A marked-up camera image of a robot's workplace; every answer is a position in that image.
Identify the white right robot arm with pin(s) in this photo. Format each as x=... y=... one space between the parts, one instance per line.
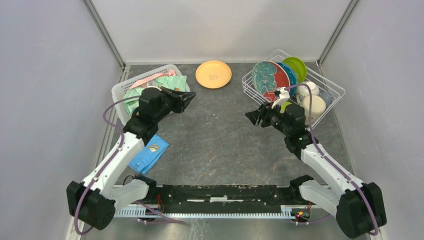
x=357 y=207

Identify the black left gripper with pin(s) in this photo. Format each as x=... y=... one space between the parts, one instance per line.
x=181 y=104

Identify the green printed cloth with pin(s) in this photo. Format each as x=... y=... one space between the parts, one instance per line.
x=177 y=83

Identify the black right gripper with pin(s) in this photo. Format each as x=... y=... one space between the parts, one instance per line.
x=265 y=111

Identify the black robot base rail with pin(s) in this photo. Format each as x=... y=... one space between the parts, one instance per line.
x=221 y=199

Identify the aluminium corner post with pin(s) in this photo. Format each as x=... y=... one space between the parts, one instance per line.
x=94 y=14
x=352 y=5

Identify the pink cloth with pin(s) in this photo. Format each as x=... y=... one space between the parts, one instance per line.
x=145 y=80

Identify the lime green plate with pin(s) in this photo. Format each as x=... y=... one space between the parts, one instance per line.
x=298 y=66

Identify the white round bowl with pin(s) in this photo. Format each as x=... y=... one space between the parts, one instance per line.
x=307 y=88

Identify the aluminium corner post left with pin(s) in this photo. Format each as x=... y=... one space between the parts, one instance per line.
x=94 y=14

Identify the teal rimmed red plate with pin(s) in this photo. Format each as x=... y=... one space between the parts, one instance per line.
x=268 y=76

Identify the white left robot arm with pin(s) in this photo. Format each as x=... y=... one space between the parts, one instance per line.
x=94 y=201

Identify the green interior mug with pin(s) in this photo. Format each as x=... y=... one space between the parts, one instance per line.
x=314 y=107

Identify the white plastic basket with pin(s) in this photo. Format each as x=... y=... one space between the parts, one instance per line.
x=119 y=90

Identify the aluminium corner post right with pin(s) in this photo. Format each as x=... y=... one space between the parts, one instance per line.
x=352 y=5

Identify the orange plate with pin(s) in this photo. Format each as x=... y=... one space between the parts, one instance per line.
x=213 y=74

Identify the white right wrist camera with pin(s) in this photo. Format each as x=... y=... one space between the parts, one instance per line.
x=281 y=97

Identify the blue printed cloth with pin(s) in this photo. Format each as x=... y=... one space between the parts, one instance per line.
x=144 y=161

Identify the white wire dish rack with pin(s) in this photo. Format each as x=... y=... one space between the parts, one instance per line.
x=323 y=84

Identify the blue dotted plate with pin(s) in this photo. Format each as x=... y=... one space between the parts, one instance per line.
x=293 y=79

